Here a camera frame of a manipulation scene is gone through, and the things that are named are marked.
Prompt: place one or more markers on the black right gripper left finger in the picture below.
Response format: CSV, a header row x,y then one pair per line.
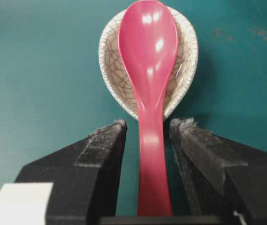
x,y
72,186

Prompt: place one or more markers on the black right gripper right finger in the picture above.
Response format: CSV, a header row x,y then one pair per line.
x,y
221,177

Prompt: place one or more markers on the crackle glazed egg-shaped dish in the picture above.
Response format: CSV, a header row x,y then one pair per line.
x,y
116,78

